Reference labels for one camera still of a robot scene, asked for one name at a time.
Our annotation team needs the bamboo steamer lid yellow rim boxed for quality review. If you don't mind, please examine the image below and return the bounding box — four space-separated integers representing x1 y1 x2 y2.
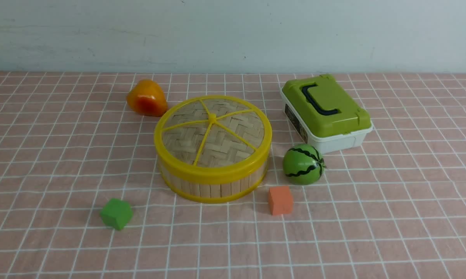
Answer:
154 95 272 185

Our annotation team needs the bamboo steamer basket yellow base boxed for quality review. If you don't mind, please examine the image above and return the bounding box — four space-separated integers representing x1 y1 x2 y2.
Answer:
157 156 268 203

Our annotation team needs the green toy watermelon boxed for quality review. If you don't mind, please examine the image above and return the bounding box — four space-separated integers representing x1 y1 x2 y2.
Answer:
282 144 327 185

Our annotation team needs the orange foam cube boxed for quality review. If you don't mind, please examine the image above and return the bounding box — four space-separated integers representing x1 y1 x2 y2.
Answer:
268 186 294 215

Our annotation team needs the green white plastic storage box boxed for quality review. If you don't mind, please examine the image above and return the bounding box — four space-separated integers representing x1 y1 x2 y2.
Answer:
280 74 374 154

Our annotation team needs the orange yellow toy mango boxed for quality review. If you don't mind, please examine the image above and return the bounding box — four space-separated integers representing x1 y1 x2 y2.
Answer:
126 79 169 117

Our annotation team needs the green foam cube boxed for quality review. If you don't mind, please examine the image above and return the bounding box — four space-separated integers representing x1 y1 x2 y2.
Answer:
99 198 132 230

